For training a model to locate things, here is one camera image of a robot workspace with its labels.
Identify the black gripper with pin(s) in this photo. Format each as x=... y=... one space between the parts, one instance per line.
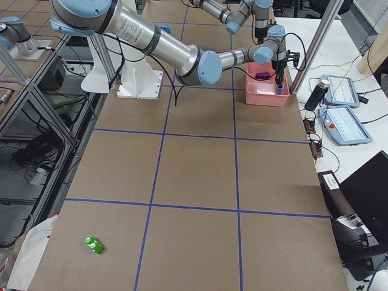
x=277 y=65
x=259 y=33

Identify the purple toy block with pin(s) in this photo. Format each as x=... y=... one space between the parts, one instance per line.
x=262 y=76

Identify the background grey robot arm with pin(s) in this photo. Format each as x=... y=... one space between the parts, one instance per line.
x=21 y=44

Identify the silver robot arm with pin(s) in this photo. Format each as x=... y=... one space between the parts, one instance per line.
x=192 y=65
x=234 y=21

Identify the pink plastic box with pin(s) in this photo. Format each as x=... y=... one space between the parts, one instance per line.
x=264 y=92

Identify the black water bottle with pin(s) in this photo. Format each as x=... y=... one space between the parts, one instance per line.
x=317 y=95

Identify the far orange usb hub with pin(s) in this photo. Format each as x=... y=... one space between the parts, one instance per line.
x=309 y=125

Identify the orange usb hub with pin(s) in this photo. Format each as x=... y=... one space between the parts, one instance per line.
x=316 y=149
x=309 y=125

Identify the far teach pendant tablet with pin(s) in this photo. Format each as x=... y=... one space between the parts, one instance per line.
x=341 y=91

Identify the teach pendant tablet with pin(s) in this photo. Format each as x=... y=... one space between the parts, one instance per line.
x=341 y=91
x=343 y=126

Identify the near teach pendant tablet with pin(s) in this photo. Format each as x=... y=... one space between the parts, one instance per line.
x=343 y=126

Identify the near orange usb hub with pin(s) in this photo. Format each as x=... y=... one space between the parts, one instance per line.
x=316 y=149

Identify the long blue toy block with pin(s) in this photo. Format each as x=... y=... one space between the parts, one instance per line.
x=165 y=28

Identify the brown paper table mat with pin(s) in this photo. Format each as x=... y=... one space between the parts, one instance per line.
x=203 y=192

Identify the black laptop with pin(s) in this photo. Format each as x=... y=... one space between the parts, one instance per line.
x=358 y=214

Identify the green toy block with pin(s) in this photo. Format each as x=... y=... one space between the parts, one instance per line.
x=94 y=244

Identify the white plastic bag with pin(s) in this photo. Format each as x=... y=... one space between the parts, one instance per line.
x=30 y=255

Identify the aluminium frame post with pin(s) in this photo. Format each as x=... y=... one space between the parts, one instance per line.
x=318 y=38

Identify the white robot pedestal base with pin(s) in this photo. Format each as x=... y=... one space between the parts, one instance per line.
x=121 y=67

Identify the aluminium frame rack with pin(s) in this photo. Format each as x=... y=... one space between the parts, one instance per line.
x=44 y=128

